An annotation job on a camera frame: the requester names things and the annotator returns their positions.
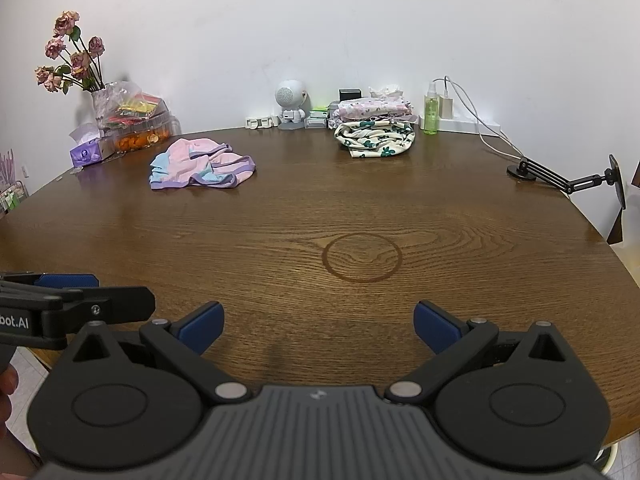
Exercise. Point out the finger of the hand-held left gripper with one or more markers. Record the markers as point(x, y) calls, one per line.
point(120, 302)
point(65, 280)

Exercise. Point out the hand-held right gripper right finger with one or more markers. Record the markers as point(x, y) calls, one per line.
point(435, 329)

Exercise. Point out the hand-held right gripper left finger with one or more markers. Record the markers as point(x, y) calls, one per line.
point(202, 327)

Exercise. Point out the pink blue mesh vest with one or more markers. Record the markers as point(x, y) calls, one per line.
point(200, 160)

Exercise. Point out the person's left hand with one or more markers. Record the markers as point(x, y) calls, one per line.
point(7, 382)

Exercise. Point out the purple tissue box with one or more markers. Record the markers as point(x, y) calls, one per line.
point(90, 152)

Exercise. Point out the clear bag of colourful snacks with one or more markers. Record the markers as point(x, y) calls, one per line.
point(130, 105)

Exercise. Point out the folded cream green-flowered cloth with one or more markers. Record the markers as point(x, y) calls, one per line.
point(375, 139)

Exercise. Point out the white power strip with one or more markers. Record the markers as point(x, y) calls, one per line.
point(470, 125)

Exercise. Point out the white plastic clips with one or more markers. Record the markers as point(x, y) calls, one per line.
point(261, 122)

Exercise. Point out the green spray bottle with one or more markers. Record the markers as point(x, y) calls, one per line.
point(431, 112)

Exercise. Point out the beige charger plug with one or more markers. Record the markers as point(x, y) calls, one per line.
point(446, 107)

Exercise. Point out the dried rose bouquet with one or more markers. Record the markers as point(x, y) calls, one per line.
point(75, 57)

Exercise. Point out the folded pink floral cloth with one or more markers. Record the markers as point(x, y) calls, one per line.
point(372, 109)

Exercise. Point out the small green white boxes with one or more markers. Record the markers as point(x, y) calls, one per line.
point(317, 119)

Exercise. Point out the white robot speaker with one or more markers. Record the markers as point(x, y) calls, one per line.
point(290, 102)

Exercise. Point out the small black box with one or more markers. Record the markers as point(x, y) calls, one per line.
point(350, 95)

